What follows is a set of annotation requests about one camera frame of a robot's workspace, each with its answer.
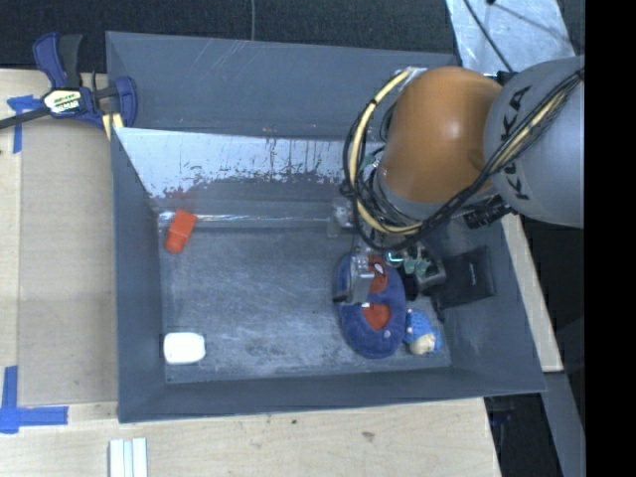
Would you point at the small blue knit doll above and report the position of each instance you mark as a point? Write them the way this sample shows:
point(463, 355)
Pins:
point(422, 338)

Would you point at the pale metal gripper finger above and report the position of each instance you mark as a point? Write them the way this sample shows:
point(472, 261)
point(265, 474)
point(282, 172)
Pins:
point(361, 276)
point(342, 213)

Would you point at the orange block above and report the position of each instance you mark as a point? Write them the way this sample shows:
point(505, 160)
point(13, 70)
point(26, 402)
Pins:
point(180, 231)

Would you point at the black square pouch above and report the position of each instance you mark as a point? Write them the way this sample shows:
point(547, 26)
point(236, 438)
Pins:
point(469, 278)

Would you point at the grey metal bin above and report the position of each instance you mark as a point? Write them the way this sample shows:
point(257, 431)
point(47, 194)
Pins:
point(258, 286)

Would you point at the white rounded block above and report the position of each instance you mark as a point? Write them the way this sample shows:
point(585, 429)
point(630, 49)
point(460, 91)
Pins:
point(184, 348)

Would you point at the blue and red plush slipper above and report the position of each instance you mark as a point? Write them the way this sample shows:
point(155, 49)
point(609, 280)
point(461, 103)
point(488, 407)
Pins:
point(377, 333)

